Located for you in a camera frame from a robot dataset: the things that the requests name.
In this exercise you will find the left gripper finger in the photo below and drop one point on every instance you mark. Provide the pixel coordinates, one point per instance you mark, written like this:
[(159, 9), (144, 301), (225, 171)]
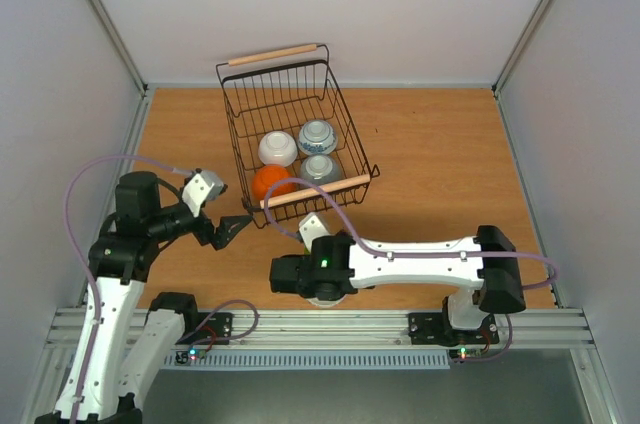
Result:
[(215, 192), (228, 228)]

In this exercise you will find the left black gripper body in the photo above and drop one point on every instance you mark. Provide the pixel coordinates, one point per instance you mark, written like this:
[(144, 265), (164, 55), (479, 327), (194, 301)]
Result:
[(206, 233)]

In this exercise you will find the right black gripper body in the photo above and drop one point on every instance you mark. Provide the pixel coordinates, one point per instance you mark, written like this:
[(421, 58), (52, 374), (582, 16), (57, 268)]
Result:
[(280, 275)]

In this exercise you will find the green bowl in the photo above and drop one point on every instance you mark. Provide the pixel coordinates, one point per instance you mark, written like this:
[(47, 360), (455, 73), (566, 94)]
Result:
[(324, 303)]

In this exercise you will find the orange bowl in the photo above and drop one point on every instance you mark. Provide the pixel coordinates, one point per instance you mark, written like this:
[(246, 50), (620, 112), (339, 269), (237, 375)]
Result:
[(266, 176)]

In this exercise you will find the plain white bowl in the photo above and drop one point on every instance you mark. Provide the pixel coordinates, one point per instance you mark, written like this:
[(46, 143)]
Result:
[(277, 148)]

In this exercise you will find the grey scale pattern bowl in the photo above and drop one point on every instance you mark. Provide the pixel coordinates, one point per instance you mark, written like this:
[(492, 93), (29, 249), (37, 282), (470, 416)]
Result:
[(320, 169)]

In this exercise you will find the blue floral porcelain bowl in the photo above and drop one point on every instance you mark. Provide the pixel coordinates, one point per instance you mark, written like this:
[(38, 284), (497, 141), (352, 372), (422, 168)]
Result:
[(317, 137)]

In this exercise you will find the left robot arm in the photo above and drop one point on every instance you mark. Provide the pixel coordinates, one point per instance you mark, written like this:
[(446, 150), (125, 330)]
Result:
[(108, 383)]

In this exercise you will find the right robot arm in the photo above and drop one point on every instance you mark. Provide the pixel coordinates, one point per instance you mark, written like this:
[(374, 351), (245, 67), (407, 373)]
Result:
[(483, 269)]

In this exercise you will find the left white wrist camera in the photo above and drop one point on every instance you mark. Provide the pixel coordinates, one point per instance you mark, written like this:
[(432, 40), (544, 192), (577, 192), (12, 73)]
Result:
[(196, 189)]

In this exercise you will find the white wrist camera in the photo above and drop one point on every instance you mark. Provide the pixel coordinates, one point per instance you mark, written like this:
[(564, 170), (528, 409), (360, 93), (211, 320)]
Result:
[(311, 227), (196, 189)]

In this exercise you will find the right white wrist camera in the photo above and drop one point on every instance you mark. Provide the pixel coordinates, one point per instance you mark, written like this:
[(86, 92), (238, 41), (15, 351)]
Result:
[(311, 227)]

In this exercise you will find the black wire dish rack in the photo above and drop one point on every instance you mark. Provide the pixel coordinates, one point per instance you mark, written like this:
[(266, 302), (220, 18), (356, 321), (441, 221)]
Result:
[(281, 91)]

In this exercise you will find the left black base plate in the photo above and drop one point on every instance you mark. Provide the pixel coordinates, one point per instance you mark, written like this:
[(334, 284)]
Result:
[(216, 330)]

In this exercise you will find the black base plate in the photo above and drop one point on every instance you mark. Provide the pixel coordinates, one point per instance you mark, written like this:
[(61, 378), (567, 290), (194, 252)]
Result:
[(432, 328), (216, 330)]

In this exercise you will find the blue slotted cable duct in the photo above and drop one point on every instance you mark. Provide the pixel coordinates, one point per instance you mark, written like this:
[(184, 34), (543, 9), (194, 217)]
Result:
[(228, 360)]

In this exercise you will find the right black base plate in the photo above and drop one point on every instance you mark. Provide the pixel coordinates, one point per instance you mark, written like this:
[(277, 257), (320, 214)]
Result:
[(432, 328)]

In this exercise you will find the aluminium mounting rail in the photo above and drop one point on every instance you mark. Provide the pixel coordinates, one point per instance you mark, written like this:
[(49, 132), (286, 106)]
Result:
[(378, 329)]

